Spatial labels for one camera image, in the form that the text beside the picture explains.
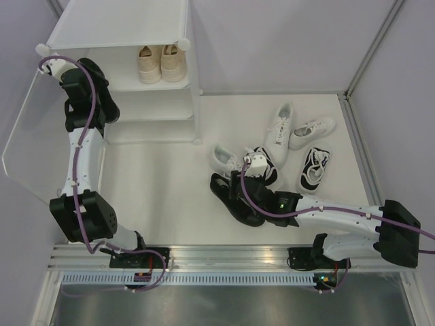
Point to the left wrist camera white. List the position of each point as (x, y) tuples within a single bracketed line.
[(54, 67)]

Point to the black white sneaker right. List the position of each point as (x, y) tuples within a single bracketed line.
[(313, 169)]

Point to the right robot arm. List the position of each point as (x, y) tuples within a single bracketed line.
[(388, 231)]

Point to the aluminium corner frame post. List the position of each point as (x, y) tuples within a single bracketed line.
[(384, 29)]

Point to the white sneaker near cabinet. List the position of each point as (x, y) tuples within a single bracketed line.
[(223, 161)]

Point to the white slotted cable duct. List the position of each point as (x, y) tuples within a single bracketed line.
[(190, 278)]

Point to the beige lace sneaker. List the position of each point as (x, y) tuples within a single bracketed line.
[(173, 63), (148, 64)]

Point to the white plastic shoe cabinet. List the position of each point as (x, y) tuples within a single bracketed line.
[(112, 33)]

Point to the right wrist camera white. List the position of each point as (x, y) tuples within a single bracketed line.
[(256, 164)]

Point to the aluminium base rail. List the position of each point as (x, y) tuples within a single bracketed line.
[(184, 258)]

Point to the white sneaker rear middle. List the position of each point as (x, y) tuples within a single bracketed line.
[(278, 133)]

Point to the black white patterned sneaker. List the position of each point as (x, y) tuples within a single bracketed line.
[(270, 174)]

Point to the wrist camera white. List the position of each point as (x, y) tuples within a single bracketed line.
[(54, 67), (256, 164)]

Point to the black canvas sneaker front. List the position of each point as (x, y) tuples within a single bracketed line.
[(236, 207)]

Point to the white sneaker rear right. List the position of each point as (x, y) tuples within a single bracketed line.
[(311, 131)]

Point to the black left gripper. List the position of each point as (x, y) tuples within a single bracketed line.
[(71, 83)]

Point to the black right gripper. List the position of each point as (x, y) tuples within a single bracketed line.
[(238, 185)]

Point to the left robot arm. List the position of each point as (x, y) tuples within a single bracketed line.
[(81, 212)]

